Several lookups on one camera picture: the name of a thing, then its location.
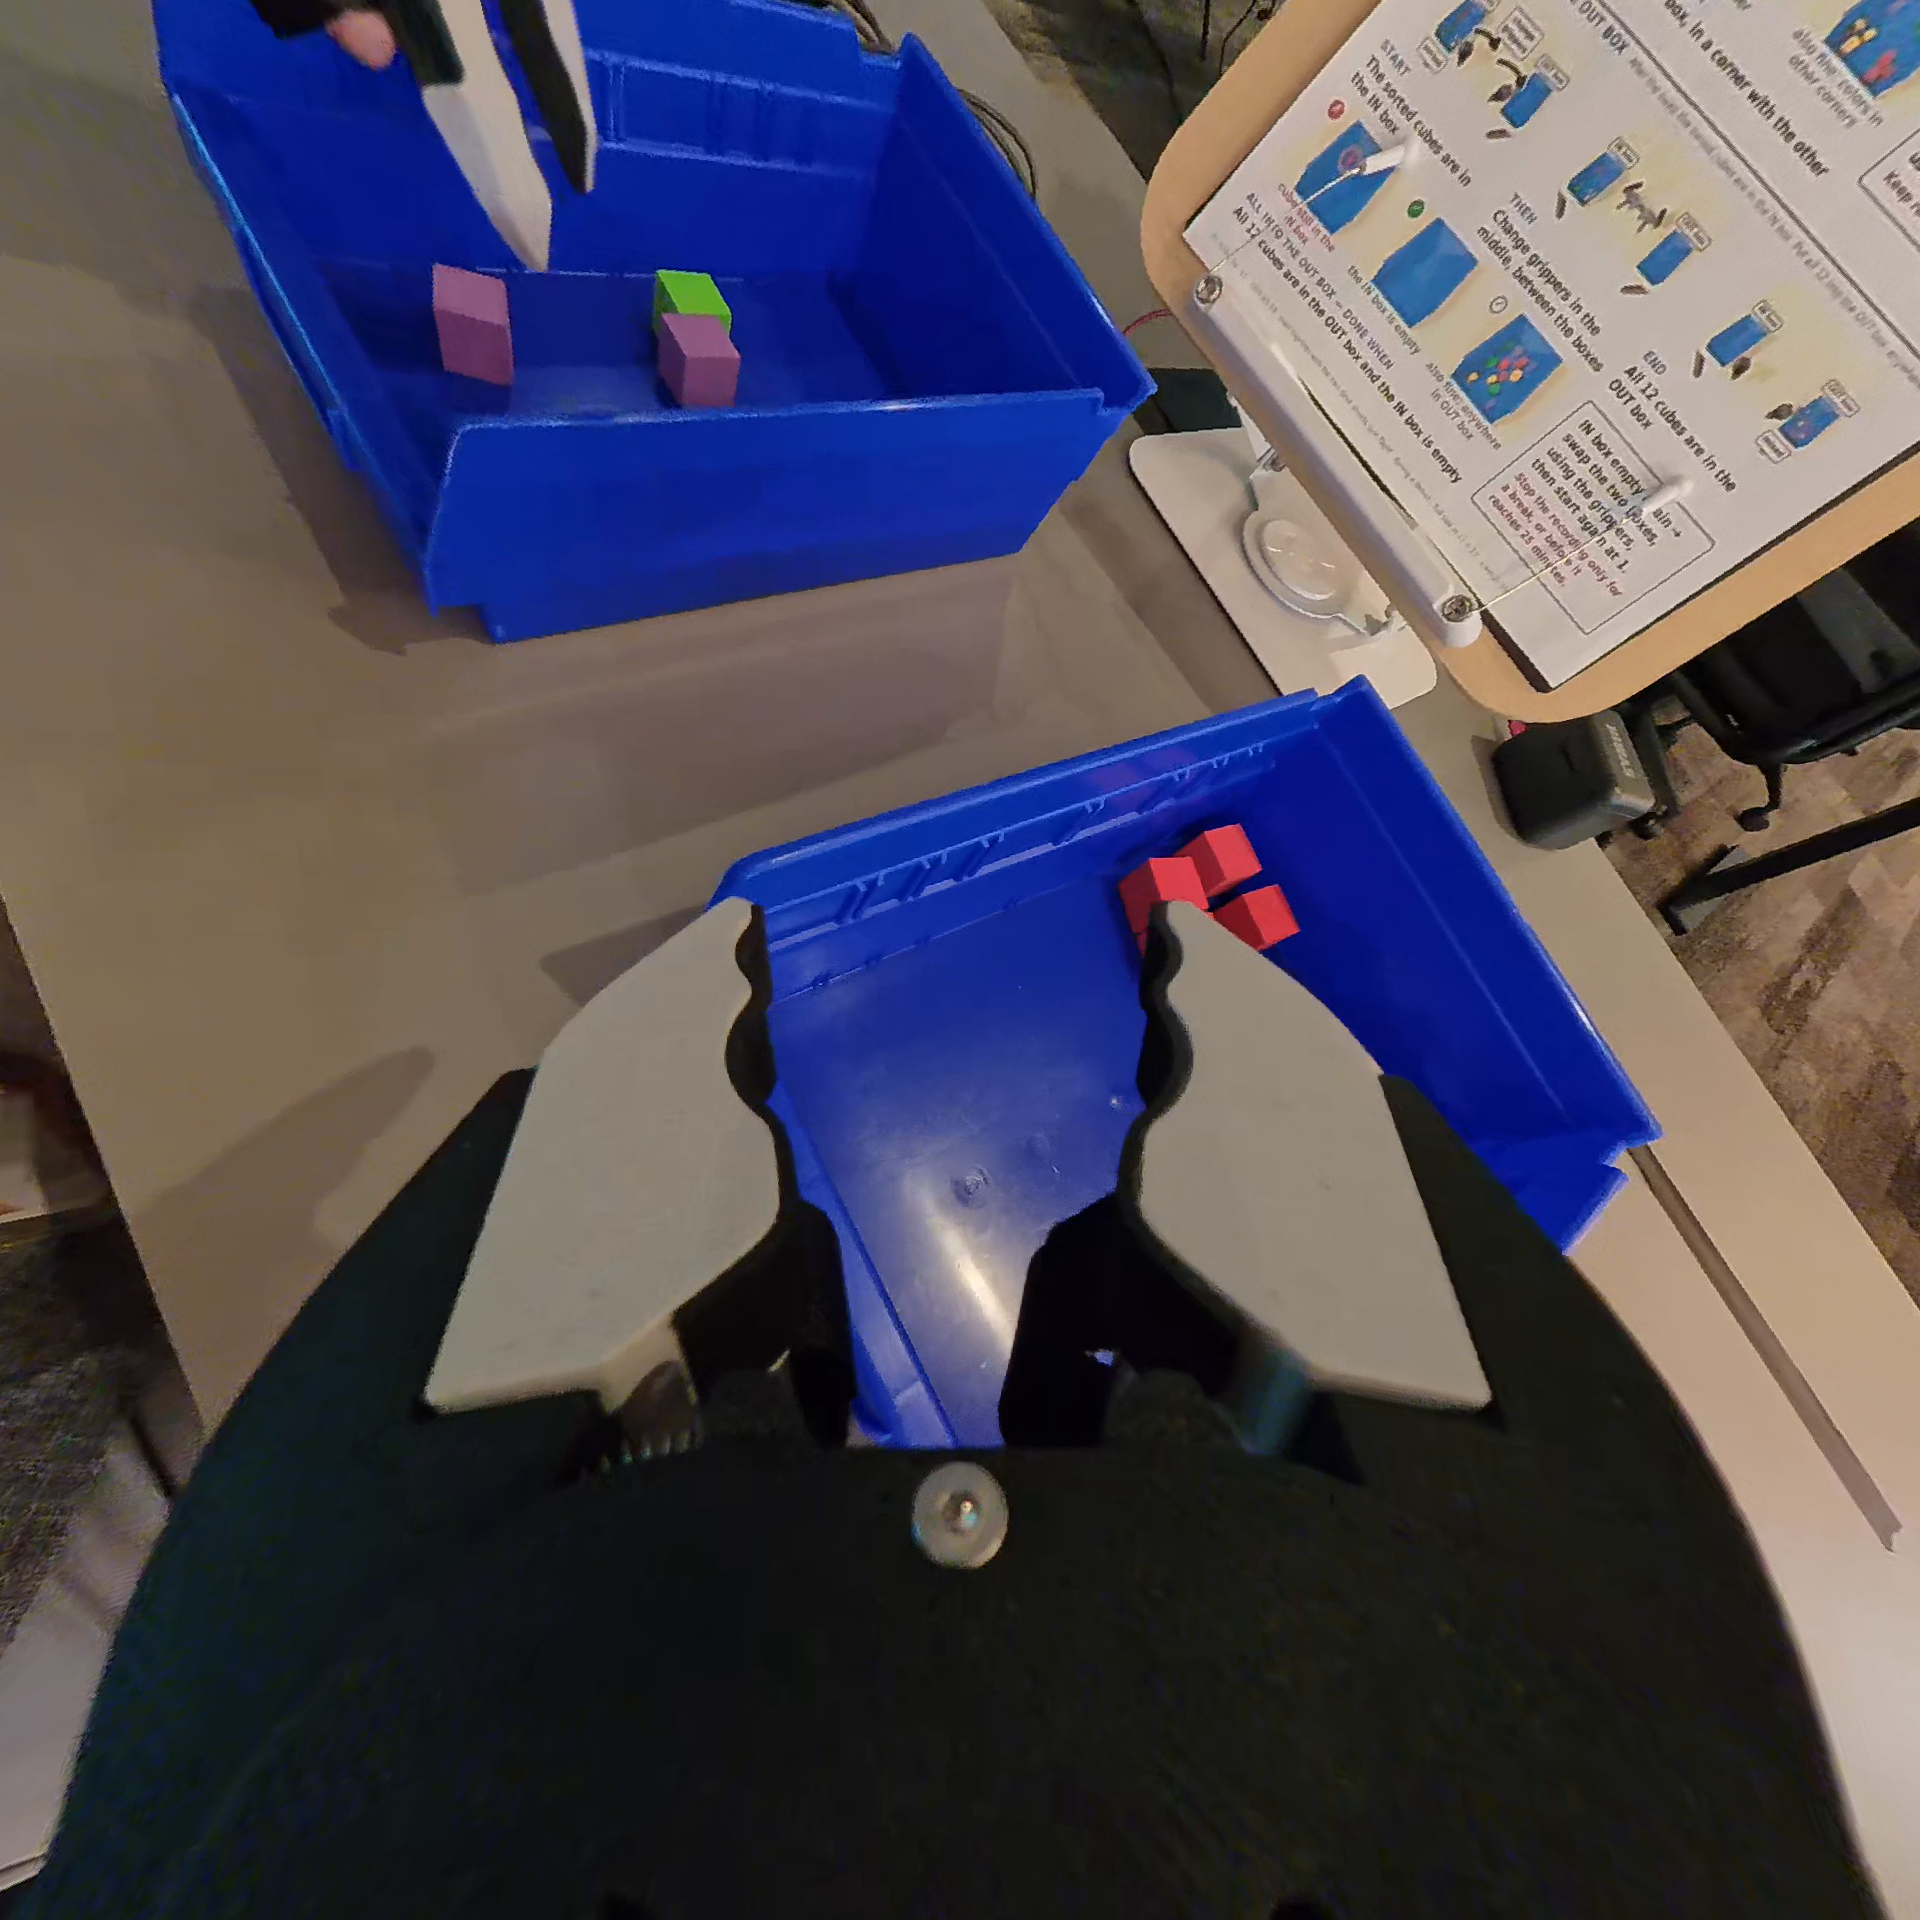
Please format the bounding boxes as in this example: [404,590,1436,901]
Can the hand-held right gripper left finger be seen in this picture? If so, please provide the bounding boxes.
[427,901,797,1409]

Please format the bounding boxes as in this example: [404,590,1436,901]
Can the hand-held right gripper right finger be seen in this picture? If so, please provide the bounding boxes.
[1119,908,1495,1409]

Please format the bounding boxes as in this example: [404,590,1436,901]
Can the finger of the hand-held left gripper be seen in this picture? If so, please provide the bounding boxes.
[499,0,607,201]
[412,0,557,274]

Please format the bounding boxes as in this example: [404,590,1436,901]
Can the purple cube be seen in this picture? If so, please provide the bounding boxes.
[656,315,740,409]
[431,265,517,395]

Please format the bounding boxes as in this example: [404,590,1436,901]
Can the blue plastic bin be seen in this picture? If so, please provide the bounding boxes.
[709,674,1664,1449]
[152,0,1161,644]

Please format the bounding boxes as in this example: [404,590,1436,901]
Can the black box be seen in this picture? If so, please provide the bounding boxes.
[1492,711,1682,849]

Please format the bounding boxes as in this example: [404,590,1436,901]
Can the white clip bar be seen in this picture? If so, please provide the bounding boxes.
[1195,270,1491,649]

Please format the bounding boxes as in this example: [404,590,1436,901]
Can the black office chair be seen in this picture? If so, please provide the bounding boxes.
[1641,526,1920,934]

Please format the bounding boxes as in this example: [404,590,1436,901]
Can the printed instruction sheet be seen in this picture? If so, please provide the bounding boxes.
[1184,0,1920,684]

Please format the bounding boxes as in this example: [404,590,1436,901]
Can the black cable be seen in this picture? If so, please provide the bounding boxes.
[832,0,1040,197]

